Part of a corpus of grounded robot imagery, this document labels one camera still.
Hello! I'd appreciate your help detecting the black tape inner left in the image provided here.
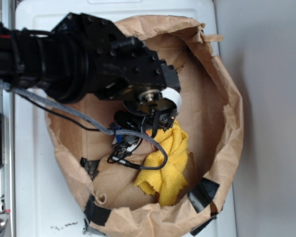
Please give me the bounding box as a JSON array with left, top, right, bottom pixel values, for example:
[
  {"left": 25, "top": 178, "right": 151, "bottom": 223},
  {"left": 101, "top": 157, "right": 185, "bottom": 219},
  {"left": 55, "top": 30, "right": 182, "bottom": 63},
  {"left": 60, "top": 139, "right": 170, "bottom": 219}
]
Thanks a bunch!
[{"left": 80, "top": 158, "right": 100, "bottom": 180}]

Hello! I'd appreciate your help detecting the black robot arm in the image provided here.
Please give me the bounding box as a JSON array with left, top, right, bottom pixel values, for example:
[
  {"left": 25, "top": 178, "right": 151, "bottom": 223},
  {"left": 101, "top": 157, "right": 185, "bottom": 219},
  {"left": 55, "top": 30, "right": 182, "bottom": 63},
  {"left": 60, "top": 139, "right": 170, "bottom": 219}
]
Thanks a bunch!
[{"left": 0, "top": 13, "right": 182, "bottom": 137}]

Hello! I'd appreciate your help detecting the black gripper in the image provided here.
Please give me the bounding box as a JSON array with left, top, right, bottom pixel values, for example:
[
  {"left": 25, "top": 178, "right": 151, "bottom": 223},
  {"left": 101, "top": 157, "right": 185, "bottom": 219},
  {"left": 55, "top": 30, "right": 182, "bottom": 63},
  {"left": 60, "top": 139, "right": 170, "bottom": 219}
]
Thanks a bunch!
[{"left": 110, "top": 86, "right": 183, "bottom": 158}]

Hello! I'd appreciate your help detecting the black tape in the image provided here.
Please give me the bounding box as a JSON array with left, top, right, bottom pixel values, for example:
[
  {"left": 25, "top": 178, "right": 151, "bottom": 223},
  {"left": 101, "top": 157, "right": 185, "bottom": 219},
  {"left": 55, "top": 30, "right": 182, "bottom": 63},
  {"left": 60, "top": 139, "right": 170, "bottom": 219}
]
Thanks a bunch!
[
  {"left": 80, "top": 158, "right": 100, "bottom": 180},
  {"left": 187, "top": 178, "right": 220, "bottom": 237},
  {"left": 84, "top": 195, "right": 111, "bottom": 227}
]

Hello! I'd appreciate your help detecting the yellow microfiber cloth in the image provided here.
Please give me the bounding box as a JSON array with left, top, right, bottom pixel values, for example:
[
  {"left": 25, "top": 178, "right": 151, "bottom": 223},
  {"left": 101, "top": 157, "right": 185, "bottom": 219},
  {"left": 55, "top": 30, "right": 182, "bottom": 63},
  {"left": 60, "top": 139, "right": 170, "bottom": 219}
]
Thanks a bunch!
[{"left": 134, "top": 121, "right": 188, "bottom": 206}]

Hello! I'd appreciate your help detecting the black tape bottom right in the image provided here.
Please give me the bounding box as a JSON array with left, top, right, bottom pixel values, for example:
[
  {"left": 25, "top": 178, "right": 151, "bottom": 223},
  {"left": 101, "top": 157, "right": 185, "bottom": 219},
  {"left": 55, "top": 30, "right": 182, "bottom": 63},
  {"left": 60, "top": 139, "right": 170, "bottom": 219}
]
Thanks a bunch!
[{"left": 187, "top": 178, "right": 220, "bottom": 237}]

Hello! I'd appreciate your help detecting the aluminium frame rail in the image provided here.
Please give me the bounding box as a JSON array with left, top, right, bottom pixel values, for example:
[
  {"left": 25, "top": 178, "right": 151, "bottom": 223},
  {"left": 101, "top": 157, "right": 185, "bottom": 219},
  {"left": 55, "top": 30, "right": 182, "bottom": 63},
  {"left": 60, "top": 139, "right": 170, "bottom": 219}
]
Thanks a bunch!
[{"left": 0, "top": 0, "right": 16, "bottom": 237}]

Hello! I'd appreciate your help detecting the grey braided cable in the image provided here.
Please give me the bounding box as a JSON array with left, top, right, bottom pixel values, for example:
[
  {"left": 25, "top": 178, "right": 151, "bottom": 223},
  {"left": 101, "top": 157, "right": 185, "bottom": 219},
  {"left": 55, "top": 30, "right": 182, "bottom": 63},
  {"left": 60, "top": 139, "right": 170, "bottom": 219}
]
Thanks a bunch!
[{"left": 0, "top": 81, "right": 169, "bottom": 170}]

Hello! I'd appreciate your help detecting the brown paper bag bin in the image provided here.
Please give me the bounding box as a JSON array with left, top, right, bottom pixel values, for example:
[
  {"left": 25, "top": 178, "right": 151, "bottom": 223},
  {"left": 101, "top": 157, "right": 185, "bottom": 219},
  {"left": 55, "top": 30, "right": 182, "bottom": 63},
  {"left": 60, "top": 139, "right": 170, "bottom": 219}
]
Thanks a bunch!
[{"left": 46, "top": 15, "right": 244, "bottom": 237}]

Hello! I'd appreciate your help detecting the thin black cable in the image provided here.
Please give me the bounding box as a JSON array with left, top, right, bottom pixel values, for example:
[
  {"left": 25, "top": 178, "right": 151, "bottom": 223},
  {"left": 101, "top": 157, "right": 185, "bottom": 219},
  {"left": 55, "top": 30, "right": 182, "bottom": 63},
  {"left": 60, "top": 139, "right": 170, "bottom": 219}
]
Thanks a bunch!
[{"left": 19, "top": 93, "right": 153, "bottom": 168}]

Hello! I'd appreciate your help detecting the black tape bottom left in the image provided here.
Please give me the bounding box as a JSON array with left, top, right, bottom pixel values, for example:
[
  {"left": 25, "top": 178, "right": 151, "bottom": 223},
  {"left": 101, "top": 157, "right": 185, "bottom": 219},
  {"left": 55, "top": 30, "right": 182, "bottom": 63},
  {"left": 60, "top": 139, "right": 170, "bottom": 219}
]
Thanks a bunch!
[{"left": 84, "top": 195, "right": 111, "bottom": 227}]

